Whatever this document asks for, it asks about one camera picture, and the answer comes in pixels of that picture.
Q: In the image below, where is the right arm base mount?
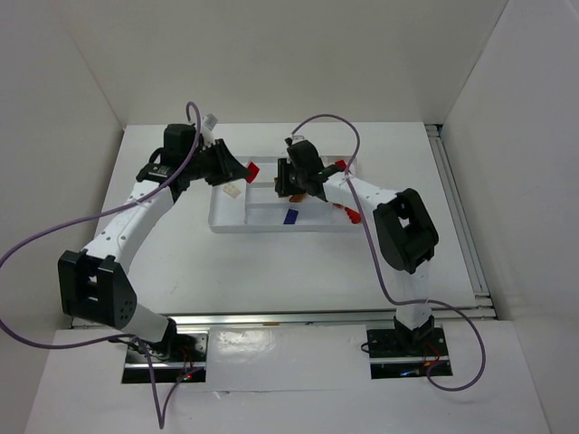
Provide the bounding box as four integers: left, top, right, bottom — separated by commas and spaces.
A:
360, 327, 452, 380

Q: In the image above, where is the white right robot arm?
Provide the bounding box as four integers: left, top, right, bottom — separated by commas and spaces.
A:
275, 137, 439, 350

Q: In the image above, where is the aluminium rail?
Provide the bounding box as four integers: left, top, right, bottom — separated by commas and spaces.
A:
171, 309, 395, 330
424, 124, 498, 320

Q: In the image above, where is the aluminium rail front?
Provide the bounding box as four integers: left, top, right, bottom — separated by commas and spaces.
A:
171, 309, 395, 330

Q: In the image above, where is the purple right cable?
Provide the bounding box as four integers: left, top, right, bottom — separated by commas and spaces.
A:
291, 113, 488, 392

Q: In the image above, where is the white lego brick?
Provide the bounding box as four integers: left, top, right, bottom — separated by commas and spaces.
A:
222, 183, 242, 199

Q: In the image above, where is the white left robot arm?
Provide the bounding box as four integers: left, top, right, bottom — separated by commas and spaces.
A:
57, 116, 251, 358

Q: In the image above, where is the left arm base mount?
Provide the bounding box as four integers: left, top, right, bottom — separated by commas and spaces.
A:
109, 331, 209, 384

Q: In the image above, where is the white compartment tray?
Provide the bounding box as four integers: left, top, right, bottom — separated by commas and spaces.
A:
208, 156, 361, 233

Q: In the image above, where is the blue lego brick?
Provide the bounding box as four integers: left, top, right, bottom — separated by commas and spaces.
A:
283, 209, 299, 225

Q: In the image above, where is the aluminium rail right side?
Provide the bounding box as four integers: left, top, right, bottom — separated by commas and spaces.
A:
424, 124, 498, 320

